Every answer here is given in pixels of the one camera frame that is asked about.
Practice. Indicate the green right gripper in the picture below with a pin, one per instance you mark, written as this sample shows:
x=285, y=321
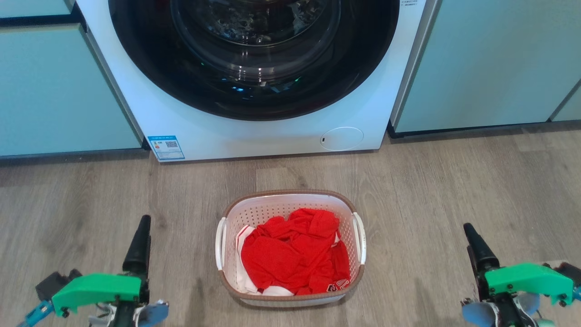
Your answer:
x=529, y=279

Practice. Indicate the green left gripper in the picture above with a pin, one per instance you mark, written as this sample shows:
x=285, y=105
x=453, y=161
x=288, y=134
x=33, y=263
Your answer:
x=97, y=288

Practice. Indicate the white perforated laundry basket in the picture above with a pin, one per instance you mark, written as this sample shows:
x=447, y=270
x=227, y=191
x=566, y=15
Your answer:
x=272, y=211

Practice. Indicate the blue energy label sticker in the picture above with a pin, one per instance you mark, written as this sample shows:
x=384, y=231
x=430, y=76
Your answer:
x=166, y=147

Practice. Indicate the red mesh sports jersey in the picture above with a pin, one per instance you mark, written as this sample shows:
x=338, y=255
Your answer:
x=290, y=254

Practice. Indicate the white front-load washing machine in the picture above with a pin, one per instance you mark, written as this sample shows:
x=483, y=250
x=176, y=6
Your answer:
x=254, y=136

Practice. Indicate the narrow pale teal cabinet door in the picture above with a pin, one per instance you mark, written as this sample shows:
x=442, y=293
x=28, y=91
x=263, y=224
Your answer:
x=570, y=106

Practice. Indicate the large pale teal cabinet door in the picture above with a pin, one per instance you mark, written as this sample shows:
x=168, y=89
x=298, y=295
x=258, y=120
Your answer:
x=54, y=91

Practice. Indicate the round white filter cover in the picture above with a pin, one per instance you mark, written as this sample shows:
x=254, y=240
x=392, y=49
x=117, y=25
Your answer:
x=341, y=138

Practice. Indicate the tall pale teal cabinet door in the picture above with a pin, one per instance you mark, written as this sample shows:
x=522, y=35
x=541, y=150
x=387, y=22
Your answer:
x=490, y=63

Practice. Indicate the black round washer door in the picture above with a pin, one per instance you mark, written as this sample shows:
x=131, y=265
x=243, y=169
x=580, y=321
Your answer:
x=254, y=68

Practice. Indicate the pale teal cabinet drawer front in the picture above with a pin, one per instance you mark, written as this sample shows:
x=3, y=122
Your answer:
x=32, y=7

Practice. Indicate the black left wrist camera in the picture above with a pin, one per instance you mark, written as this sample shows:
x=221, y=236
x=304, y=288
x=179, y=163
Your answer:
x=56, y=284

